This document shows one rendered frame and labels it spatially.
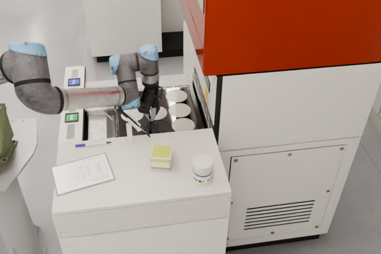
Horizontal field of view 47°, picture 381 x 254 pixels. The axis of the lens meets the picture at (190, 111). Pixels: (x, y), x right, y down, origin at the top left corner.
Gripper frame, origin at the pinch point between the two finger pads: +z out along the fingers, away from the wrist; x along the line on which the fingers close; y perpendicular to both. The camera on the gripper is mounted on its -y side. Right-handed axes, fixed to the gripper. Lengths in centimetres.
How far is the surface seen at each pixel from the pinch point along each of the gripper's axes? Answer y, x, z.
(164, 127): -1.3, -7.0, 1.4
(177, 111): 10.7, -9.1, 1.3
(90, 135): -13.6, 22.4, 3.3
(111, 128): -0.9, 19.0, 9.3
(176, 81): 43.0, 2.2, 9.3
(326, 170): 22, -81, 29
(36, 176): 23, 93, 91
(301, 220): 20, -75, 67
